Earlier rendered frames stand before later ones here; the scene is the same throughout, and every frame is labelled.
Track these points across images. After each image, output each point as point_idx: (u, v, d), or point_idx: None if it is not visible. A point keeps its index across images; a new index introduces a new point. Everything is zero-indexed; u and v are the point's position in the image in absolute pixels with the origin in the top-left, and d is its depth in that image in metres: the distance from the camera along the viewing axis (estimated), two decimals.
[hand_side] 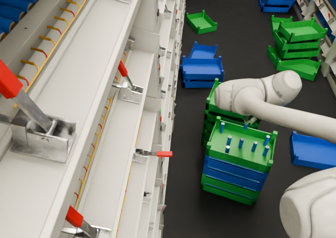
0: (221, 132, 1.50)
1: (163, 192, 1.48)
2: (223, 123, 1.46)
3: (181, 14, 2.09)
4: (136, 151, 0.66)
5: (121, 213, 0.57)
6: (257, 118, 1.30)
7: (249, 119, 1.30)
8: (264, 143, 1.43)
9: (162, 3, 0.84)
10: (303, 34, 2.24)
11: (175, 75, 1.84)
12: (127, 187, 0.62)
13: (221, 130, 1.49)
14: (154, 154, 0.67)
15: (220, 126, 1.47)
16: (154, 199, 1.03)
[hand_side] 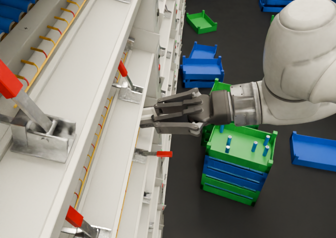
0: (221, 132, 1.50)
1: (163, 192, 1.48)
2: None
3: (181, 14, 2.09)
4: (136, 151, 0.66)
5: (121, 213, 0.57)
6: (156, 116, 0.64)
7: (157, 105, 0.66)
8: (264, 143, 1.43)
9: (162, 3, 0.84)
10: None
11: (175, 75, 1.84)
12: (127, 187, 0.62)
13: (221, 130, 1.49)
14: (154, 154, 0.67)
15: (220, 126, 1.47)
16: (154, 199, 1.03)
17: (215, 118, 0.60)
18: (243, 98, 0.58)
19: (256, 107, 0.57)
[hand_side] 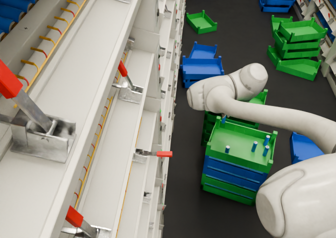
0: (223, 123, 1.45)
1: (163, 192, 1.48)
2: None
3: (181, 14, 2.09)
4: (136, 151, 0.66)
5: (121, 213, 0.57)
6: None
7: None
8: (264, 143, 1.43)
9: (162, 3, 0.84)
10: (303, 34, 2.24)
11: (175, 75, 1.84)
12: (127, 187, 0.62)
13: (223, 120, 1.44)
14: (154, 154, 0.67)
15: None
16: (154, 199, 1.03)
17: None
18: (249, 101, 1.16)
19: None
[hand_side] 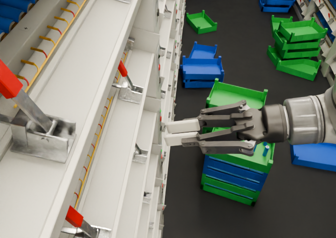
0: None
1: (163, 192, 1.48)
2: None
3: (181, 14, 2.09)
4: None
5: None
6: (203, 126, 0.62)
7: None
8: (264, 143, 1.43)
9: (162, 3, 0.84)
10: (303, 34, 2.24)
11: (175, 75, 1.84)
12: None
13: None
14: (136, 145, 0.65)
15: None
16: (154, 199, 1.03)
17: None
18: None
19: None
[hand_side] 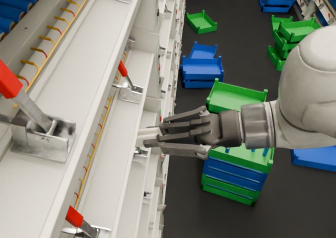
0: None
1: (163, 192, 1.48)
2: None
3: (181, 14, 2.09)
4: None
5: None
6: (165, 134, 0.64)
7: None
8: None
9: (162, 3, 0.84)
10: (303, 34, 2.24)
11: (175, 75, 1.84)
12: None
13: None
14: None
15: None
16: (154, 199, 1.03)
17: None
18: None
19: None
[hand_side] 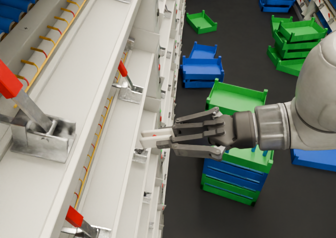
0: None
1: (163, 192, 1.48)
2: None
3: (181, 14, 2.09)
4: None
5: None
6: (178, 135, 0.64)
7: None
8: None
9: (162, 3, 0.84)
10: (303, 34, 2.24)
11: (175, 75, 1.84)
12: None
13: None
14: (147, 147, 0.65)
15: None
16: (154, 199, 1.03)
17: None
18: None
19: None
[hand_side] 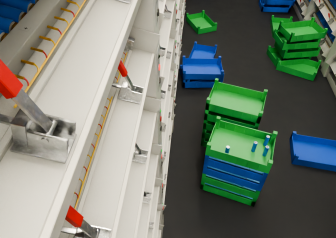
0: None
1: (163, 192, 1.48)
2: None
3: (181, 14, 2.09)
4: None
5: None
6: None
7: None
8: (264, 143, 1.43)
9: (162, 3, 0.84)
10: (303, 34, 2.24)
11: (175, 75, 1.84)
12: None
13: None
14: (136, 145, 0.65)
15: None
16: (154, 199, 1.03)
17: None
18: None
19: None
